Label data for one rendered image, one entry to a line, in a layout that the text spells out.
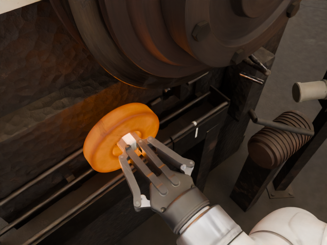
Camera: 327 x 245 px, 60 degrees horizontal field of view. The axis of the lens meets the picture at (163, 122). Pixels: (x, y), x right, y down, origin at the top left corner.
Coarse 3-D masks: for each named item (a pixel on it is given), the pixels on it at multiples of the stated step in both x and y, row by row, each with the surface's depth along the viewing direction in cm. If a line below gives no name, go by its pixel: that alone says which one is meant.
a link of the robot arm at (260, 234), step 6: (240, 234) 40; (246, 234) 41; (252, 234) 46; (258, 234) 44; (264, 234) 44; (270, 234) 44; (276, 234) 44; (234, 240) 39; (240, 240) 39; (246, 240) 40; (252, 240) 40; (258, 240) 41; (264, 240) 41; (270, 240) 42; (276, 240) 43; (282, 240) 43
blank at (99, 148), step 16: (112, 112) 49; (128, 112) 49; (144, 112) 51; (96, 128) 48; (112, 128) 47; (128, 128) 50; (144, 128) 54; (96, 144) 48; (112, 144) 51; (96, 160) 51; (112, 160) 55; (128, 160) 59
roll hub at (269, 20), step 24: (168, 0) 32; (192, 0) 30; (216, 0) 34; (240, 0) 34; (264, 0) 37; (288, 0) 44; (168, 24) 35; (192, 24) 32; (216, 24) 37; (240, 24) 41; (264, 24) 45; (192, 48) 35; (216, 48) 39; (240, 48) 43
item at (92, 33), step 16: (64, 0) 34; (80, 0) 31; (96, 0) 32; (80, 16) 32; (96, 16) 34; (80, 32) 34; (96, 32) 35; (96, 48) 37; (112, 48) 38; (112, 64) 40; (128, 64) 42; (128, 80) 45; (144, 80) 47; (160, 80) 50; (176, 80) 53
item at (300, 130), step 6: (252, 114) 87; (252, 120) 86; (258, 120) 86; (264, 120) 87; (270, 126) 88; (276, 126) 88; (282, 126) 88; (288, 126) 89; (294, 132) 89; (300, 132) 89; (306, 132) 89; (312, 132) 89
